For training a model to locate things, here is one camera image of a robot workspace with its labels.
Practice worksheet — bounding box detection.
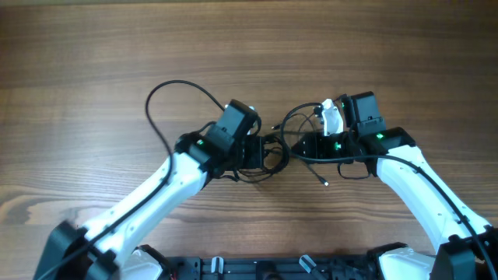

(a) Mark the black usb cable long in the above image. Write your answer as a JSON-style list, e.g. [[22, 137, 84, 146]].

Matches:
[[271, 112, 330, 187]]

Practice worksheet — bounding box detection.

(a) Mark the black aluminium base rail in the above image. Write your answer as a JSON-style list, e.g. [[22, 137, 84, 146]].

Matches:
[[165, 254, 384, 280]]

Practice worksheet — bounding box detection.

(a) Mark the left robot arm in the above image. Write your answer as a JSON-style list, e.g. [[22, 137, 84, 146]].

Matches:
[[34, 100, 261, 279]]

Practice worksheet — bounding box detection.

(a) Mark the camera black cable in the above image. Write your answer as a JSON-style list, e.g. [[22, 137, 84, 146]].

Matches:
[[37, 79, 226, 280], [279, 102, 498, 280]]

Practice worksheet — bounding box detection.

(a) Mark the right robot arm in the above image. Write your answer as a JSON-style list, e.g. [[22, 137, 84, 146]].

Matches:
[[286, 92, 497, 279]]

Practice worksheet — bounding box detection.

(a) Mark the left camera black cable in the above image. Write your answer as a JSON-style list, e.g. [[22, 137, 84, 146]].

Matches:
[[37, 79, 226, 280]]

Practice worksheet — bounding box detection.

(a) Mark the right camera black cable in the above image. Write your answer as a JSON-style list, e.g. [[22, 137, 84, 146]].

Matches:
[[279, 102, 498, 280]]

